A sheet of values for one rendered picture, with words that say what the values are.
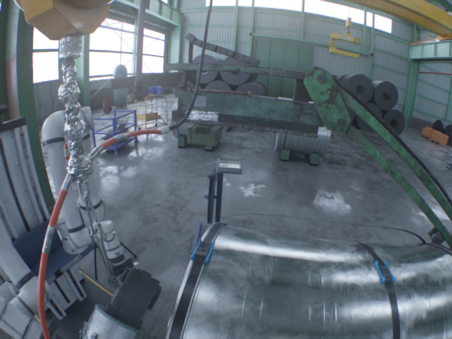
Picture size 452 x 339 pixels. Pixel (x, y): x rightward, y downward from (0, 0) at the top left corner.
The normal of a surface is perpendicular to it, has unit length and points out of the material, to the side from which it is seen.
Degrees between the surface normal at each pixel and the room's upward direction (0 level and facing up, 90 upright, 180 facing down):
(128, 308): 43
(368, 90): 90
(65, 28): 149
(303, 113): 90
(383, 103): 90
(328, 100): 90
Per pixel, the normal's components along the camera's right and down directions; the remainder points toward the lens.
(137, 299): 0.47, -0.44
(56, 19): -0.15, 0.98
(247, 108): -0.20, 0.38
